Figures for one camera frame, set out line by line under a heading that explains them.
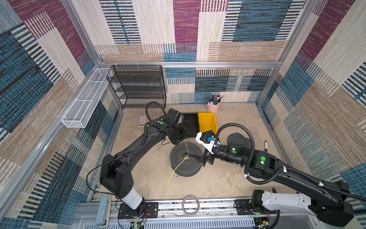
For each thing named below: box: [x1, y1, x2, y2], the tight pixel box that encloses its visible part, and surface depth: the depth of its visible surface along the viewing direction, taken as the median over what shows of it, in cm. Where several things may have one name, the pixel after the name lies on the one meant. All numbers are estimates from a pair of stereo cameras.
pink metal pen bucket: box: [206, 98, 221, 114], surface depth 110 cm
